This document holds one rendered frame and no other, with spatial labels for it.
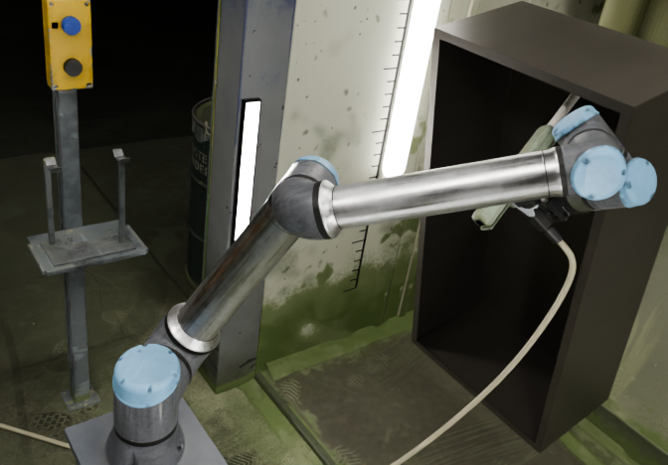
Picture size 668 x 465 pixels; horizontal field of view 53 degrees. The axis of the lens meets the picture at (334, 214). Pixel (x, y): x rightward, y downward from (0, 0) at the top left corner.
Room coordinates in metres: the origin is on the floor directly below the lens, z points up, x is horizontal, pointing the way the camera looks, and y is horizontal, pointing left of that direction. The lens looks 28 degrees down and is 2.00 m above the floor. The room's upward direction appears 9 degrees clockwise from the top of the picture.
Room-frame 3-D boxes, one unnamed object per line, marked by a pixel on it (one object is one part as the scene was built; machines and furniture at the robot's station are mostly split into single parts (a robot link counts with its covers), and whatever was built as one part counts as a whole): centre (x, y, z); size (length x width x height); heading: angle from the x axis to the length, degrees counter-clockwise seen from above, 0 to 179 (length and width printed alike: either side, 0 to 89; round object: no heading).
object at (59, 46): (1.86, 0.83, 1.42); 0.12 x 0.06 x 0.26; 130
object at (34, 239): (1.80, 0.77, 0.78); 0.31 x 0.23 x 0.01; 130
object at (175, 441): (1.17, 0.37, 0.69); 0.19 x 0.19 x 0.10
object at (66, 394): (1.91, 0.87, 0.00); 0.12 x 0.12 x 0.01; 40
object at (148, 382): (1.18, 0.37, 0.83); 0.17 x 0.15 x 0.18; 173
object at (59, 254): (1.79, 0.76, 0.95); 0.26 x 0.15 x 0.32; 130
